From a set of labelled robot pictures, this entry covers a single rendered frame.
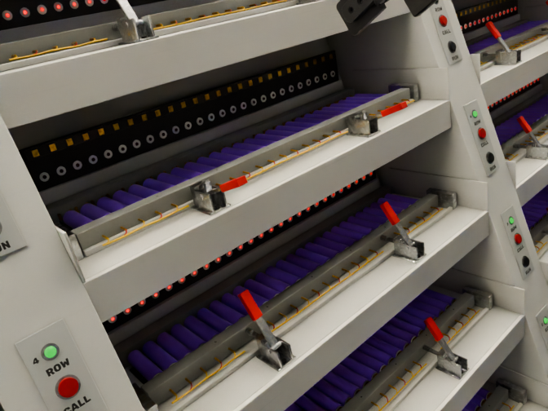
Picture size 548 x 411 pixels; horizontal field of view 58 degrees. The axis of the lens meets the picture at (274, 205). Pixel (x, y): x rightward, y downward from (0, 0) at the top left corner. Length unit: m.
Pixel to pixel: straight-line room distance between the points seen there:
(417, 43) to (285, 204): 0.39
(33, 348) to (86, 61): 0.26
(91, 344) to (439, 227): 0.55
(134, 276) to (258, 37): 0.31
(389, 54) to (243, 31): 0.35
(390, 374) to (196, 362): 0.32
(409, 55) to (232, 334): 0.52
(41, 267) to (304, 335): 0.31
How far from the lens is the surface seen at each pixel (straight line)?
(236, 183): 0.47
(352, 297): 0.67
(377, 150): 0.69
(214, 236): 0.52
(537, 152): 1.08
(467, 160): 0.85
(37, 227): 0.46
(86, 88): 0.51
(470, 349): 0.86
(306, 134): 0.67
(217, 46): 0.58
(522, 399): 1.04
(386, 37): 0.88
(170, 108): 0.70
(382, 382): 0.78
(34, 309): 0.46
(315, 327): 0.63
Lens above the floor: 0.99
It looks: 8 degrees down
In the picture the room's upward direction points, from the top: 22 degrees counter-clockwise
